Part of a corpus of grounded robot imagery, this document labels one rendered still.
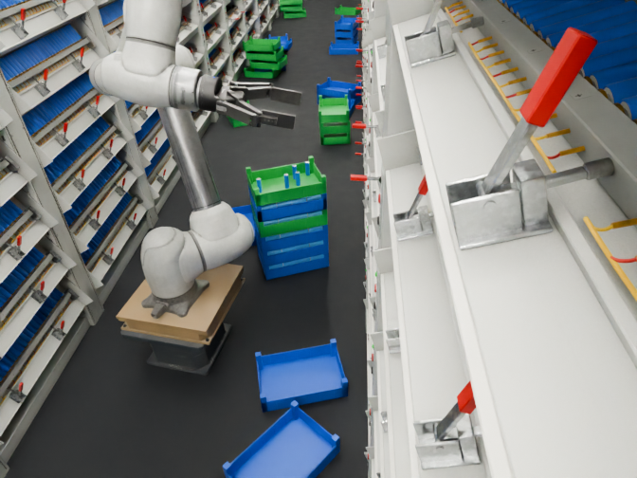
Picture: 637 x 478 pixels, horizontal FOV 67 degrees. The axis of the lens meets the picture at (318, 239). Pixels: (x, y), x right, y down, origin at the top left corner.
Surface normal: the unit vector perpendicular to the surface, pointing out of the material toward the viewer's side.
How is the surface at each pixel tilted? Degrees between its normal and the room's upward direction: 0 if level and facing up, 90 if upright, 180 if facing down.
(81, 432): 0
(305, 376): 0
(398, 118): 90
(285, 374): 0
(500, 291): 16
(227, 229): 61
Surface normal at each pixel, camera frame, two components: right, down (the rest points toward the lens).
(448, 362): -0.31, -0.77
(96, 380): -0.04, -0.80
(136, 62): -0.03, 0.14
